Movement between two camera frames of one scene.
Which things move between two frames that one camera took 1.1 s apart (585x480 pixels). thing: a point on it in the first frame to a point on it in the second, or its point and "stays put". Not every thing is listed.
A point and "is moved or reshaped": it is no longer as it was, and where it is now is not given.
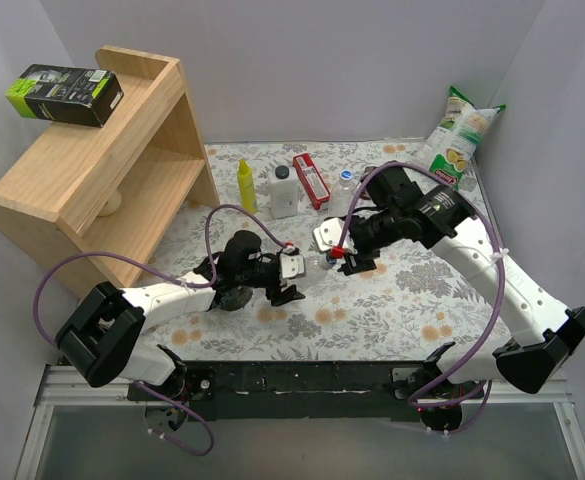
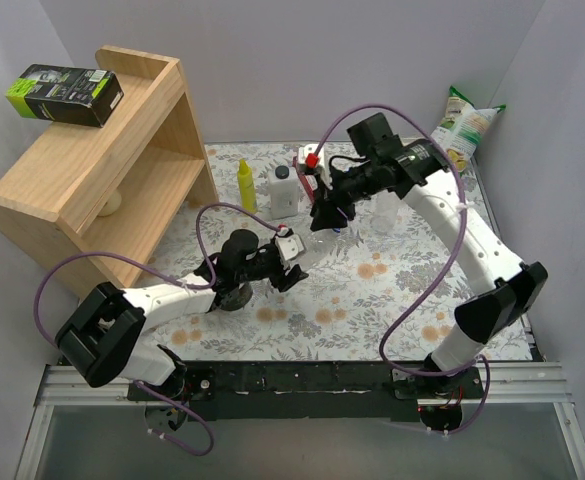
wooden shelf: (121, 189) stays put
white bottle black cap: (284, 192) stays put
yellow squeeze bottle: (247, 187) stays put
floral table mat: (417, 302) stays put
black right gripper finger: (349, 265) to (322, 194)
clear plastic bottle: (316, 267) is moved or reshaped
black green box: (65, 94) stays put
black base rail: (293, 390) stays put
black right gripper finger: (355, 265) to (328, 214)
